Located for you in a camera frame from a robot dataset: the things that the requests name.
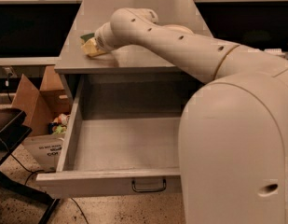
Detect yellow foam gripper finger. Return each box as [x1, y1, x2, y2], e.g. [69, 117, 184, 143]
[81, 37, 105, 58]

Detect green and yellow sponge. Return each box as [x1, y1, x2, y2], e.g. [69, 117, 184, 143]
[80, 33, 94, 43]

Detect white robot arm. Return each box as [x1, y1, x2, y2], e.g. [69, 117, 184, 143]
[94, 8, 288, 224]

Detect grey open top drawer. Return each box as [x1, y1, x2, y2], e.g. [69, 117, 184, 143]
[36, 73, 198, 198]

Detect grey cabinet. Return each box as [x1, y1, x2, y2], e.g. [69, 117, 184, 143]
[54, 0, 229, 100]

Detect brown cardboard box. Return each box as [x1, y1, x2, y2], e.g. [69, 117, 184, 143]
[12, 65, 71, 136]

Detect white paper bowl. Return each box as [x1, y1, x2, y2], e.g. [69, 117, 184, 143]
[164, 24, 194, 35]

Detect colourful items in box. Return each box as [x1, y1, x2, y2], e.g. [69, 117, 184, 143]
[48, 113, 70, 134]

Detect white printed cardboard box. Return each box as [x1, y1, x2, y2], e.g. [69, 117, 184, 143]
[23, 133, 64, 172]

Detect black chair base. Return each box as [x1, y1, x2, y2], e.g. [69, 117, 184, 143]
[0, 108, 60, 224]

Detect white power strip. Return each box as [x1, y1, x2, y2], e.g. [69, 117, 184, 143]
[264, 49, 282, 55]

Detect black floor cable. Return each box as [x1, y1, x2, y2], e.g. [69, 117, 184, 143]
[0, 137, 89, 224]

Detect black metal drawer handle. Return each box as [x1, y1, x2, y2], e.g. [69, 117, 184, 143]
[131, 178, 167, 193]

